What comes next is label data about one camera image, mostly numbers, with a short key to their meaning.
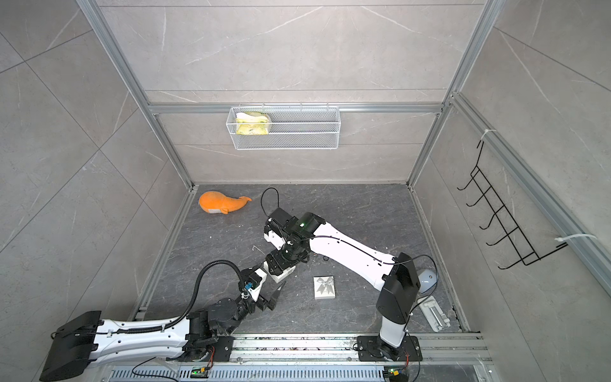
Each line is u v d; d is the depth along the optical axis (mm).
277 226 600
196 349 650
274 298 657
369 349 730
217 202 1038
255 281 593
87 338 470
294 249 616
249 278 598
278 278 706
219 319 544
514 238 637
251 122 877
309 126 1000
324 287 835
